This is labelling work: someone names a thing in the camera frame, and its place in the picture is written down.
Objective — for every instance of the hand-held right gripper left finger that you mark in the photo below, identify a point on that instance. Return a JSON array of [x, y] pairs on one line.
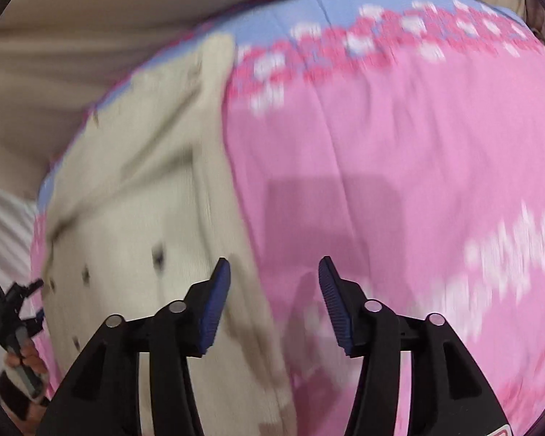
[[214, 299]]

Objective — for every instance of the cream knitted sweater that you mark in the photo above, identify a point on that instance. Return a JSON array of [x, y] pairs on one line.
[[141, 190]]

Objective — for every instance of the person's left hand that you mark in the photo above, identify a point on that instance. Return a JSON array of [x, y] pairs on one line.
[[31, 361]]

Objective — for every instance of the beige cloth backdrop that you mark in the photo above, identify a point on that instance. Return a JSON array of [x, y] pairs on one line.
[[72, 32]]

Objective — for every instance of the pink floral bedsheet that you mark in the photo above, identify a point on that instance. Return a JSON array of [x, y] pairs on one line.
[[368, 145]]

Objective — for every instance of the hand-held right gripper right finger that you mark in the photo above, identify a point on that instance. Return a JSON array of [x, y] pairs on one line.
[[332, 299]]

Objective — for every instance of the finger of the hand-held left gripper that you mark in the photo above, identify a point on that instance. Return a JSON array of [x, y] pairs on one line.
[[4, 293], [34, 320]]

